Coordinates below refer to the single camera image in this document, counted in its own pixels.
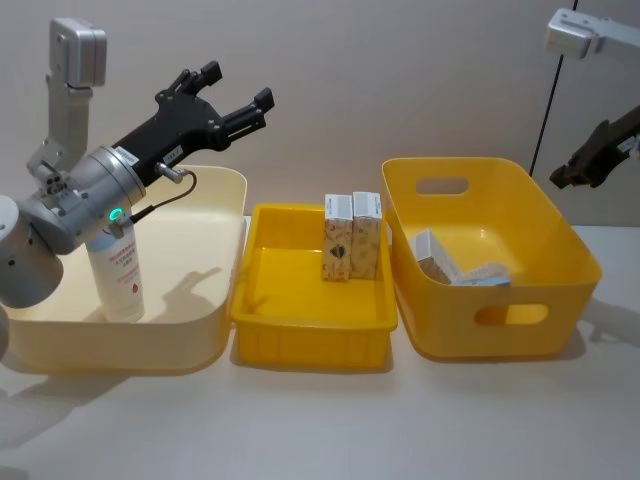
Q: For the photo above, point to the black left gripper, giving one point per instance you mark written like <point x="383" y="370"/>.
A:
<point x="170" y="127"/>

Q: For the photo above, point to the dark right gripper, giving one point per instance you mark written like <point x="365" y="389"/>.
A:
<point x="607" y="152"/>

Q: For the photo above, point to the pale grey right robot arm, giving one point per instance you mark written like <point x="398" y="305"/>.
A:
<point x="575" y="31"/>

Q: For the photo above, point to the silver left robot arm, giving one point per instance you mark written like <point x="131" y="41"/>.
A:
<point x="75" y="200"/>

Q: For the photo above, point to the cream plastic bin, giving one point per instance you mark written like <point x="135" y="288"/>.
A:
<point x="190" y="240"/>

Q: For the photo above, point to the patterned cardboard box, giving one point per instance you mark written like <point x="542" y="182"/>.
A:
<point x="432" y="255"/>
<point x="337" y="240"/>
<point x="367" y="235"/>

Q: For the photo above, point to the white bottle with red print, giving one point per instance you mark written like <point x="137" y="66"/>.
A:
<point x="120" y="280"/>

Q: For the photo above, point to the shallow yellow plastic tray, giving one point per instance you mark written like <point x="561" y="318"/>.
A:
<point x="300" y="305"/>

